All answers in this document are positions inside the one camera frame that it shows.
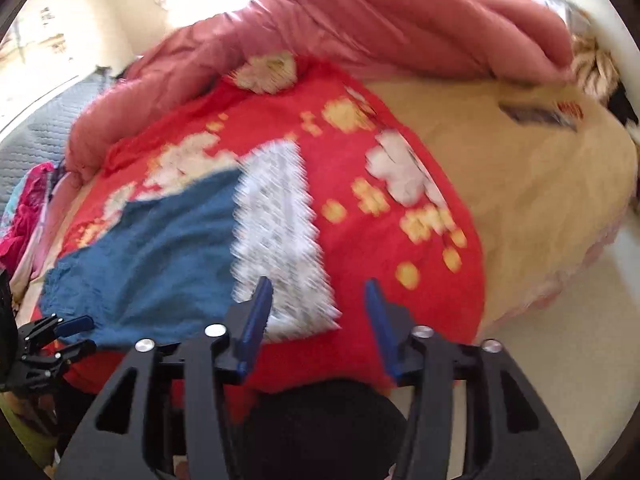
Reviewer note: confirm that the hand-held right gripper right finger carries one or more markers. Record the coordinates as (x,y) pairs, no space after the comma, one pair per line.
(380,330)

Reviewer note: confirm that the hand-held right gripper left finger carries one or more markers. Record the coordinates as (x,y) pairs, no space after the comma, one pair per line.
(256,320)

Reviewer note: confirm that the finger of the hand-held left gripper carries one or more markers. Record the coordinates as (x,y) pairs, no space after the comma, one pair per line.
(75,351)
(75,324)

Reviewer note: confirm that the blue denim pants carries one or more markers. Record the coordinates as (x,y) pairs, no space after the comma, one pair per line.
(165,255)

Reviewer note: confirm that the red floral blanket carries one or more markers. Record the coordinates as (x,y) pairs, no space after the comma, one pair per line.
(360,260)

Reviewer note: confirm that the colourful clothes pile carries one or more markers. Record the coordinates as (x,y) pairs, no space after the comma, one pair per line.
(22,220)

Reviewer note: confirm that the grey quilted headboard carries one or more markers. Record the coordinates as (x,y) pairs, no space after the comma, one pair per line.
(45,130)

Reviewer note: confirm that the beige bed sheet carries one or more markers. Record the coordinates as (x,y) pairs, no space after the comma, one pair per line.
(550,185)

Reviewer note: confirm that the salmon pink duvet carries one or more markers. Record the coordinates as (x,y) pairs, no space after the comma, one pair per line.
(350,15)

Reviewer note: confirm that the striped brown cloth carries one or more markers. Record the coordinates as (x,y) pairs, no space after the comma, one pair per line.
(597,70)

